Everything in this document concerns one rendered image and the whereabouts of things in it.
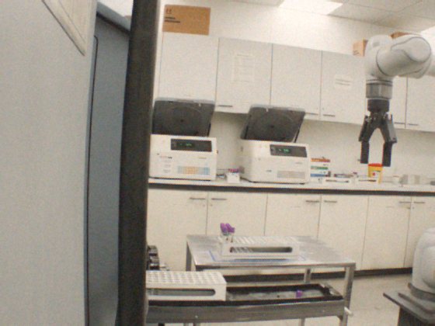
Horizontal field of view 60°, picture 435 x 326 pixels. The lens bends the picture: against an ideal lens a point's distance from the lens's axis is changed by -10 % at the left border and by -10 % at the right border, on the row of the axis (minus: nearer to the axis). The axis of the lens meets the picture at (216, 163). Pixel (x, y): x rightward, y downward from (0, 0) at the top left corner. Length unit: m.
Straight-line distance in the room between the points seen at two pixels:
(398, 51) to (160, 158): 2.49
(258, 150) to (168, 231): 1.02
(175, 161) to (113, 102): 2.66
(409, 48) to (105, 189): 0.86
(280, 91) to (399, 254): 2.02
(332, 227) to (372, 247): 0.52
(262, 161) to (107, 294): 2.84
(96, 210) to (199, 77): 3.04
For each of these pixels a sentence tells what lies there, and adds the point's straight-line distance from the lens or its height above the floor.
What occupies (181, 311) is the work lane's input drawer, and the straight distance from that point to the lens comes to 1.09.
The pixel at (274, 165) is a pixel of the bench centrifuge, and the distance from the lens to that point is 3.54.
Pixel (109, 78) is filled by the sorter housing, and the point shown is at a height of 1.34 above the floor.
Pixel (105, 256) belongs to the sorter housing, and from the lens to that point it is 0.76.
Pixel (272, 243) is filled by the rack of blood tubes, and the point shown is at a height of 0.88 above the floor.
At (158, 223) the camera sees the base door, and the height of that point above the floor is 0.53.
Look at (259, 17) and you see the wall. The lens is 4.33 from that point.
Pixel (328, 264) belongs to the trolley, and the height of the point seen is 0.82.
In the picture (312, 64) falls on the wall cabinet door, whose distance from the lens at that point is 4.03.
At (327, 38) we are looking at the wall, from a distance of 4.55.
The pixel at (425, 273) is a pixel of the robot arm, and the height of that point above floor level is 0.83.
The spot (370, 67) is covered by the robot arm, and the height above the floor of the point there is 1.50.
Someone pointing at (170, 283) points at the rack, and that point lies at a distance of 1.07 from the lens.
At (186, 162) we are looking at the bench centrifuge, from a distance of 3.38.
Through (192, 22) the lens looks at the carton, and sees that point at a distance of 3.85.
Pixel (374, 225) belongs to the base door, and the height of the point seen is 0.53.
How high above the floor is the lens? 1.23
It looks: 3 degrees down
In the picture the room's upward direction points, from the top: 3 degrees clockwise
